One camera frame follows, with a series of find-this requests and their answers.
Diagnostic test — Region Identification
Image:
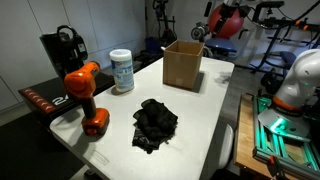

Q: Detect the crumpled black cloth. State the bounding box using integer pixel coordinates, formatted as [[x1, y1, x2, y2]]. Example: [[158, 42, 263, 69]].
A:
[[131, 98, 179, 155]]

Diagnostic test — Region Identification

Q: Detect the black exercise bike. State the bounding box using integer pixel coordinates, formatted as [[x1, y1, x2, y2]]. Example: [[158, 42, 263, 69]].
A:
[[152, 0, 178, 47]]

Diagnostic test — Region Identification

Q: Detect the blue padded bench seat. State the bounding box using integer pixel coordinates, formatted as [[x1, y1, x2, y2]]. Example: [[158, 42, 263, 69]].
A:
[[204, 37, 238, 54]]

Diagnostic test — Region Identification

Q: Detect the black weight machine frame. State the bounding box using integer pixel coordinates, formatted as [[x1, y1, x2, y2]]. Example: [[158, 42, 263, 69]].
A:
[[248, 0, 320, 75]]

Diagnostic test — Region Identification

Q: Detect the wooden base board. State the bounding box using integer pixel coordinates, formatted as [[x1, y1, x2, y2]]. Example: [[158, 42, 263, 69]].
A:
[[233, 93, 320, 180]]

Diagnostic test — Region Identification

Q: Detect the white disinfectant wipes canister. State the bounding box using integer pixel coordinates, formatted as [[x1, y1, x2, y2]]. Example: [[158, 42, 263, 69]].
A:
[[109, 48, 136, 93]]

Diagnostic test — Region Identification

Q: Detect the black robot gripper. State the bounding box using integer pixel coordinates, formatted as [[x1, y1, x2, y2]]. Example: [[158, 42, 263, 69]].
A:
[[213, 3, 252, 36]]

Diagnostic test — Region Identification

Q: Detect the aluminium profile mounting frame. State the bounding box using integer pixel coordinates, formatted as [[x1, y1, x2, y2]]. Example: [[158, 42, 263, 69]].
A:
[[252, 94, 320, 180]]

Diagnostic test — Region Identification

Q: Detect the grey metal base plate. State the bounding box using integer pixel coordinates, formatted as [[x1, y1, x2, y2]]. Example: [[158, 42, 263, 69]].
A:
[[257, 107, 312, 143]]

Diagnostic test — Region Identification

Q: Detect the white chair back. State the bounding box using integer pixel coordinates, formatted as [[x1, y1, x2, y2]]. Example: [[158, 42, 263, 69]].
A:
[[218, 123, 235, 170]]

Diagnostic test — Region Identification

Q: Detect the orange and black clamp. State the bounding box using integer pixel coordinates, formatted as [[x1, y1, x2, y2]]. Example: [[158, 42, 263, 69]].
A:
[[266, 154, 285, 180]]

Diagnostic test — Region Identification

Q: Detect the brown cardboard box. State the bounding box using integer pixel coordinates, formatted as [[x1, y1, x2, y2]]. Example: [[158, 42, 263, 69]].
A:
[[162, 40, 205, 91]]

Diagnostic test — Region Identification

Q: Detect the orange and black cordless drill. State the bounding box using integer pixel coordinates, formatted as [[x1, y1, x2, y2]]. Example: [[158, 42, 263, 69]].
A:
[[63, 61, 111, 136]]

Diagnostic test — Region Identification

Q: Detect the silver weight plate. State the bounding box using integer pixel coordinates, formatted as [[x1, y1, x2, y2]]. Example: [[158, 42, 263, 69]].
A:
[[190, 25, 210, 43]]

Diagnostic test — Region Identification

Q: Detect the black treadmill with console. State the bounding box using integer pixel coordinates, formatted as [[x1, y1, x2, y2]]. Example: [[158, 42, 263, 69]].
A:
[[18, 24, 116, 123]]

